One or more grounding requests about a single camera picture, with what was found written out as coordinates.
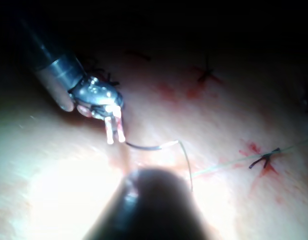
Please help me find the left arm needle driver jaw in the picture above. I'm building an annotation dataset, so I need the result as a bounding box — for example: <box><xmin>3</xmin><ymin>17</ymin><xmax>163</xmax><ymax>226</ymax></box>
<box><xmin>114</xmin><ymin>105</ymin><xmax>126</xmax><ymax>144</ymax></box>
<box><xmin>104</xmin><ymin>116</ymin><xmax>114</xmax><ymax>145</ymax></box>

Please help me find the left arm needle driver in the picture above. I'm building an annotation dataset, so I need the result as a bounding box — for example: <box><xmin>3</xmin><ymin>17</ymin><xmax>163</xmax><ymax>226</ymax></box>
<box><xmin>68</xmin><ymin>75</ymin><xmax>125</xmax><ymax>119</ymax></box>

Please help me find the curved steel needle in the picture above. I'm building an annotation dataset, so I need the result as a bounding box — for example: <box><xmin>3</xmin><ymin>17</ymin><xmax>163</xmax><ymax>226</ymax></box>
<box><xmin>124</xmin><ymin>140</ymin><xmax>180</xmax><ymax>152</ymax></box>

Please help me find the blue thread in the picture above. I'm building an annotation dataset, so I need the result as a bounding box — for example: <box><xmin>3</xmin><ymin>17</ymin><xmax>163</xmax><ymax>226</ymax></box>
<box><xmin>178</xmin><ymin>138</ymin><xmax>308</xmax><ymax>193</ymax></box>

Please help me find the black stitching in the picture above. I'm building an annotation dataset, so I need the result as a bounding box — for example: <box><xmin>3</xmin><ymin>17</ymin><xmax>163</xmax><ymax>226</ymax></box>
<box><xmin>196</xmin><ymin>55</ymin><xmax>216</xmax><ymax>83</ymax></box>
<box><xmin>248</xmin><ymin>147</ymin><xmax>281</xmax><ymax>170</ymax></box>
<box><xmin>85</xmin><ymin>58</ymin><xmax>121</xmax><ymax>88</ymax></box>

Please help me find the tissue pad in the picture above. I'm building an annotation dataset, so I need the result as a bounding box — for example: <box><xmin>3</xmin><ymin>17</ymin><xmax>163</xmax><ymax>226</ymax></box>
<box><xmin>0</xmin><ymin>37</ymin><xmax>308</xmax><ymax>240</ymax></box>

